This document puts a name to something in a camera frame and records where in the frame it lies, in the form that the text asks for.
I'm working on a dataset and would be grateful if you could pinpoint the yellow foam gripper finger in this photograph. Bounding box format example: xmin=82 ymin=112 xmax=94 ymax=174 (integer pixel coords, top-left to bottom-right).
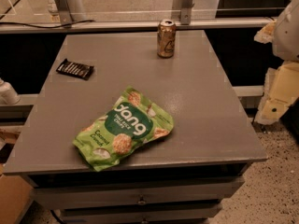
xmin=254 ymin=21 xmax=277 ymax=44
xmin=254 ymin=61 xmax=299 ymax=125

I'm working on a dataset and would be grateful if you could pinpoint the green rice chip bag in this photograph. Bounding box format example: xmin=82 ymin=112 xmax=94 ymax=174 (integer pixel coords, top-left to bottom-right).
xmin=73 ymin=87 xmax=174 ymax=172

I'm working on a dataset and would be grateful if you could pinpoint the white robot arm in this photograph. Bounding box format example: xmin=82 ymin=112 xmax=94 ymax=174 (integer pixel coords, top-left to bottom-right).
xmin=254 ymin=0 xmax=299 ymax=125

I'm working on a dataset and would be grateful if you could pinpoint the gold soda can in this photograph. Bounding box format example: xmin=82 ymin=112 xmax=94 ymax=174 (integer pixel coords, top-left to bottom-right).
xmin=157 ymin=20 xmax=177 ymax=58

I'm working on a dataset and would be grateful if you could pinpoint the grey drawer cabinet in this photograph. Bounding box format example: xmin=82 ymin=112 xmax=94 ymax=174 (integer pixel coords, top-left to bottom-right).
xmin=4 ymin=31 xmax=266 ymax=224

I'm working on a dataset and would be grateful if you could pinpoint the black ridged snack bar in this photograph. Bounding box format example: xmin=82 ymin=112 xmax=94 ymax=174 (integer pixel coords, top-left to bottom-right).
xmin=56 ymin=59 xmax=94 ymax=80

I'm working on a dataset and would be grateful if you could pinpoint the white pipe fitting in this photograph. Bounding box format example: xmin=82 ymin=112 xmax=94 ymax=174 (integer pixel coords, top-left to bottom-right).
xmin=0 ymin=78 xmax=20 ymax=105

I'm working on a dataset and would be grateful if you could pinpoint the cardboard box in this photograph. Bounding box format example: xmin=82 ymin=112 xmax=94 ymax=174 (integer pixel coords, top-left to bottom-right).
xmin=0 ymin=172 xmax=32 ymax=224

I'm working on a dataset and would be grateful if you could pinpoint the black cable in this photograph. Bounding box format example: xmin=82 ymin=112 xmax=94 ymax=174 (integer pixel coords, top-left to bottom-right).
xmin=0 ymin=19 xmax=96 ymax=29

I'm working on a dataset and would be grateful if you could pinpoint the metal frame bracket left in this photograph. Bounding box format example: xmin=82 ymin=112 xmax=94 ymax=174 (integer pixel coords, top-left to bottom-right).
xmin=54 ymin=0 xmax=73 ymax=27

